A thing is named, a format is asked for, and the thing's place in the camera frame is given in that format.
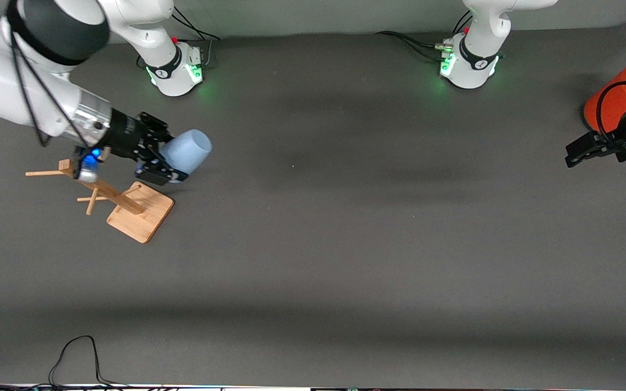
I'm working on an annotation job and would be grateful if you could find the orange can with silver lid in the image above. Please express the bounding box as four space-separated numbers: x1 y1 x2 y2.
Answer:
583 53 626 134

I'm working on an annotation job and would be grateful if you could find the light blue plastic cup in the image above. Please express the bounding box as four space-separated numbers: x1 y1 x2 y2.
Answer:
160 129 213 175

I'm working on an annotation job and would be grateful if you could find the black left arm base cable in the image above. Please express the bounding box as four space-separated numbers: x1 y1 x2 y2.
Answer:
452 11 473 35
375 30 445 51

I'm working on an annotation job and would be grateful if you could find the black arm base cable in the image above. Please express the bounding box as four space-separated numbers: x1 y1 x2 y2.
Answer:
170 15 213 65
173 7 221 42
375 30 445 51
452 11 473 35

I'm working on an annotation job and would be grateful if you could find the black cable loop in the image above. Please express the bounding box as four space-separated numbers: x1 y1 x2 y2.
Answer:
48 335 129 389

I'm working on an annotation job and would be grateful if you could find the black right arm base cable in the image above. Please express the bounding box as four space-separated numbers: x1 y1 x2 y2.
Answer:
173 7 221 42
170 15 213 65

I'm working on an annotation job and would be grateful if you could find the wooden cup rack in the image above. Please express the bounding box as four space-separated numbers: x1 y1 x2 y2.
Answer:
25 159 175 244

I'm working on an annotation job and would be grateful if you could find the dark grey table mat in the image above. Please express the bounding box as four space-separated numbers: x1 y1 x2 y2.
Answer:
0 22 626 388

